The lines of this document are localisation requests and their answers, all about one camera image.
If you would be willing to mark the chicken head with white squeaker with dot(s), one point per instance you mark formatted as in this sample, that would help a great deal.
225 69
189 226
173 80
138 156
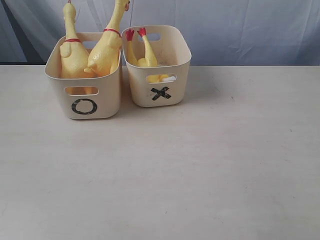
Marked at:
160 78

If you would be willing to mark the headless yellow rubber chicken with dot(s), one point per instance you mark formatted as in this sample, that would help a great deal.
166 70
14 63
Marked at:
143 57

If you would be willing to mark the cream bin marked cross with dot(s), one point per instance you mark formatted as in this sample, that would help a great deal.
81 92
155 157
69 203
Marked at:
173 56

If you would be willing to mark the cream bin marked circle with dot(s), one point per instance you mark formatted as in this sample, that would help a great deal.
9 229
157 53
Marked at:
101 105

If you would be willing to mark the blue backdrop curtain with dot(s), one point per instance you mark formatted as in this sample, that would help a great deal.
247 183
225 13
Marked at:
218 32

